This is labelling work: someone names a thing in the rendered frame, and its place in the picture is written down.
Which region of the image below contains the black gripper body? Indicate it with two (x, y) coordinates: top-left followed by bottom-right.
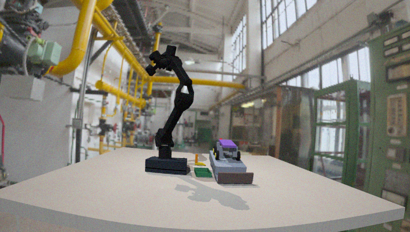
(145, 52), (166, 76)

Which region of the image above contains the grey ramp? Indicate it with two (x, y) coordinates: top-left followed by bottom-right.
(209, 150), (254, 184)

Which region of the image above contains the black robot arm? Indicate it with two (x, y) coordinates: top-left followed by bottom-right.
(149, 45), (194, 159)

